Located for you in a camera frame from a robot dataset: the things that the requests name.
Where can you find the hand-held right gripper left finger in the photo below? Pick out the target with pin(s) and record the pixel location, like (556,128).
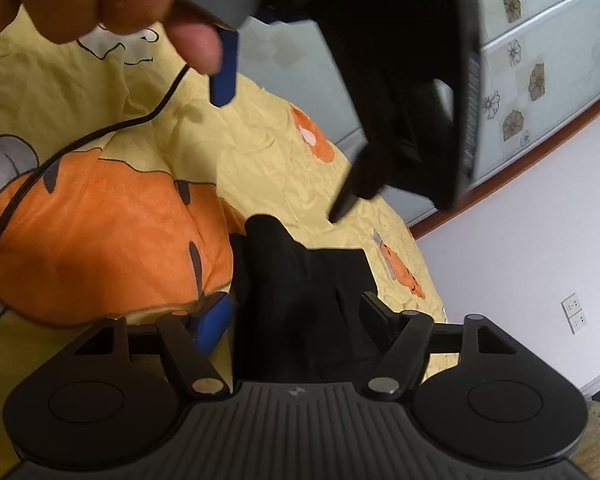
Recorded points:
(214,322)

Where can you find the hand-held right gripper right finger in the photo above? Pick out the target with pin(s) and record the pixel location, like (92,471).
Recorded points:
(380,316)

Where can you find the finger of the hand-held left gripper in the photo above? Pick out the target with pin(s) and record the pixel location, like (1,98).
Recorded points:
(225,70)
(352,187)

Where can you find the black pants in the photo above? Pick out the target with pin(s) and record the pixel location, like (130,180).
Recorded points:
(300,310)

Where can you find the yellow printed blanket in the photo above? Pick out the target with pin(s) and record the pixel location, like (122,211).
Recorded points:
(280,160)

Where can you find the brown wooden wardrobe frame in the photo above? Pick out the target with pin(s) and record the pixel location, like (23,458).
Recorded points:
(530,172)

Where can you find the white wall socket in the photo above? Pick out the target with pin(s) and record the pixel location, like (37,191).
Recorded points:
(572,303)
(579,321)

